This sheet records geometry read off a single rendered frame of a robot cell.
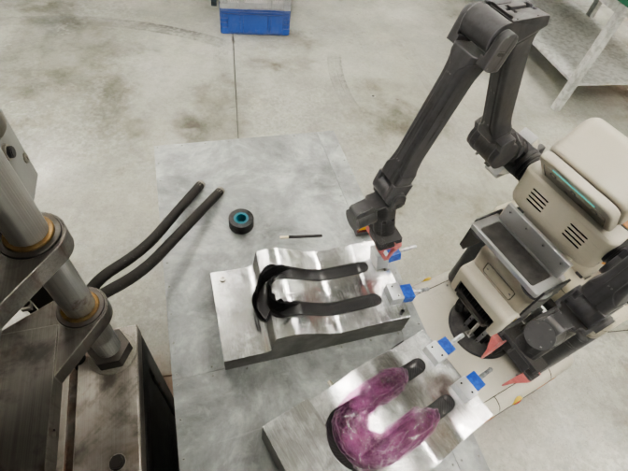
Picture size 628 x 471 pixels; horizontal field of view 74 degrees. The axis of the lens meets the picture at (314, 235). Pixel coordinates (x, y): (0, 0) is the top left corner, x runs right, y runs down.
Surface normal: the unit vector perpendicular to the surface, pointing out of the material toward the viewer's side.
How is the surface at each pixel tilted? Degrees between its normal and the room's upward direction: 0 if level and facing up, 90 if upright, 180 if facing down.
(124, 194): 0
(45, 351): 0
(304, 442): 0
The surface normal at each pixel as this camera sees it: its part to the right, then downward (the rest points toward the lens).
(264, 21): 0.17, 0.80
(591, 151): -0.51, -0.24
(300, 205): 0.12, -0.61
